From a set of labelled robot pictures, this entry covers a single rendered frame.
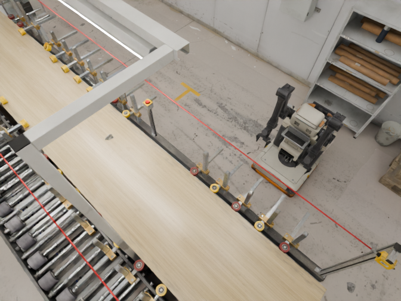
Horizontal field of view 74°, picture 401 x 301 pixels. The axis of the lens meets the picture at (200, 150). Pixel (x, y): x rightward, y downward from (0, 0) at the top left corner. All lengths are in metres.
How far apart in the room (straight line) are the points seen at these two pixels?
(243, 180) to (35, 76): 2.79
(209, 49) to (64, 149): 3.21
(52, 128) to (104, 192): 1.66
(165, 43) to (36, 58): 3.00
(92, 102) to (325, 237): 3.07
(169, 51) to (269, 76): 3.77
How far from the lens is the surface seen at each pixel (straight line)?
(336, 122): 2.14
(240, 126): 3.96
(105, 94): 0.96
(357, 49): 4.11
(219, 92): 4.35
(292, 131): 2.72
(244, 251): 2.29
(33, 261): 2.62
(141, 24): 1.22
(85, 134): 2.93
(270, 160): 3.39
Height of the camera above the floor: 3.12
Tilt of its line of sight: 58 degrees down
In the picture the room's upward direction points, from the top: 2 degrees clockwise
